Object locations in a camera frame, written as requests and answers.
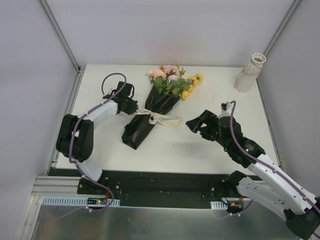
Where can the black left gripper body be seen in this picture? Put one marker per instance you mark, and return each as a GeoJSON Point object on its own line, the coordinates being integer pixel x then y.
{"type": "Point", "coordinates": [130, 106]}

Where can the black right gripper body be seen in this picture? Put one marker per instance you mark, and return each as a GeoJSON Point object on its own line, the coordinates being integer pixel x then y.
{"type": "Point", "coordinates": [208, 126]}

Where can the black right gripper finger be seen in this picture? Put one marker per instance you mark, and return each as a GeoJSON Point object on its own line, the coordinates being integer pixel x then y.
{"type": "Point", "coordinates": [208, 133]}
{"type": "Point", "coordinates": [205, 118]}

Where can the cream printed ribbon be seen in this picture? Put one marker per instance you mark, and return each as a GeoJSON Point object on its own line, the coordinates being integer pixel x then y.
{"type": "Point", "coordinates": [156, 118]}

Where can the black wrapping paper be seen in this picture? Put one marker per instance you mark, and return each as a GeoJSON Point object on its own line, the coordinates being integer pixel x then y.
{"type": "Point", "coordinates": [155, 111]}

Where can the artificial flower bunch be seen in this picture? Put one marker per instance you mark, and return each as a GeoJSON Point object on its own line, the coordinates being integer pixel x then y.
{"type": "Point", "coordinates": [171, 80]}

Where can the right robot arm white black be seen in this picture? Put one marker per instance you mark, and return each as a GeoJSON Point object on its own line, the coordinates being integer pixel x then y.
{"type": "Point", "coordinates": [296, 206]}

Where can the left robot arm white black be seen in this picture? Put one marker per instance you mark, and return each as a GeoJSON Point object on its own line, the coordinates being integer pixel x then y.
{"type": "Point", "coordinates": [76, 135]}

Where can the white ribbed ceramic vase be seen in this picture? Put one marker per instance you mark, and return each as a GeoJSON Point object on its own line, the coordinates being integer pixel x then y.
{"type": "Point", "coordinates": [248, 75]}

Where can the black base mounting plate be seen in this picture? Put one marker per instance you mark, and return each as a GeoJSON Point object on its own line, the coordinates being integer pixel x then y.
{"type": "Point", "coordinates": [160, 189]}

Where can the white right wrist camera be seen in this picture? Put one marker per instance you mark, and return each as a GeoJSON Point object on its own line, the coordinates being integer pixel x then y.
{"type": "Point", "coordinates": [227, 109]}

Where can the left aluminium frame post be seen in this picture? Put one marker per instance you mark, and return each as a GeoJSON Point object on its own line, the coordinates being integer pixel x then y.
{"type": "Point", "coordinates": [59, 34]}

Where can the right white cable duct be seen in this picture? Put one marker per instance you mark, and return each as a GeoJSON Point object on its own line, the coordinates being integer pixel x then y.
{"type": "Point", "coordinates": [219, 205]}

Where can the white cable duct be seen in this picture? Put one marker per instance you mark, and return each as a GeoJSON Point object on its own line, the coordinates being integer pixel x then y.
{"type": "Point", "coordinates": [219, 205]}
{"type": "Point", "coordinates": [83, 201]}

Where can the aluminium front rail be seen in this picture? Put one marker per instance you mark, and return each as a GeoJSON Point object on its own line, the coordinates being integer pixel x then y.
{"type": "Point", "coordinates": [55, 186]}

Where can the left white cable duct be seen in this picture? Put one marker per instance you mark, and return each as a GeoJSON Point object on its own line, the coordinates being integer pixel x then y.
{"type": "Point", "coordinates": [83, 201]}

